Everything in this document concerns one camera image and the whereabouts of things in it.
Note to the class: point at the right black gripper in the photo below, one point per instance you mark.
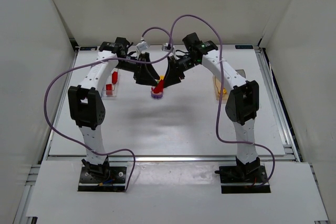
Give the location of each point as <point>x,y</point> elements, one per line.
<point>174,66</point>

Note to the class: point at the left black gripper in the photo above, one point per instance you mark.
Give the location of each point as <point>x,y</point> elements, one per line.
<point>140,67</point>

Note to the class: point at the red comb lego brick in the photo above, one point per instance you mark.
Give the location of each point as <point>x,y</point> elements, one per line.
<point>114,77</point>

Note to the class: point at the small red lego brick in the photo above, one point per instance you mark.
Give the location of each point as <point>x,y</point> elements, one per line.
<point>109,89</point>

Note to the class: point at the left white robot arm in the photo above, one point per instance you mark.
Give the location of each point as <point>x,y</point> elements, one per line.
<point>85,102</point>

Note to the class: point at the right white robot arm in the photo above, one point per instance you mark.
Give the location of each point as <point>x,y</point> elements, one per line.
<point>243,96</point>

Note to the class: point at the clear transparent container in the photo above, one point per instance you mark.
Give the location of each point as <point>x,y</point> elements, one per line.
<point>115,88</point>

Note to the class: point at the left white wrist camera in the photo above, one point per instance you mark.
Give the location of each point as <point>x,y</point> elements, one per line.
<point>141,46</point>

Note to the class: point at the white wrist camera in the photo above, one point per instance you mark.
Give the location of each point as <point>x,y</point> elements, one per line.
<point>169,48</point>
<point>141,46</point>

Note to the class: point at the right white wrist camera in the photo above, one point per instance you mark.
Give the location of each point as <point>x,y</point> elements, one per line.
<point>169,48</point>

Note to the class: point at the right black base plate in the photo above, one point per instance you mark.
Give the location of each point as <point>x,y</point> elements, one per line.
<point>233,182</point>

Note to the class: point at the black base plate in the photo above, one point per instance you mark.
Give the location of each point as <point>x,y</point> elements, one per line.
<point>233,182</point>
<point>111,179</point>

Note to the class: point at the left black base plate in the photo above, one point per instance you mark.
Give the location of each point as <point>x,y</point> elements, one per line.
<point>111,179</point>

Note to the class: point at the aluminium table frame rail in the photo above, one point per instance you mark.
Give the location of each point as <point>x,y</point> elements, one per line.
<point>286,130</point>

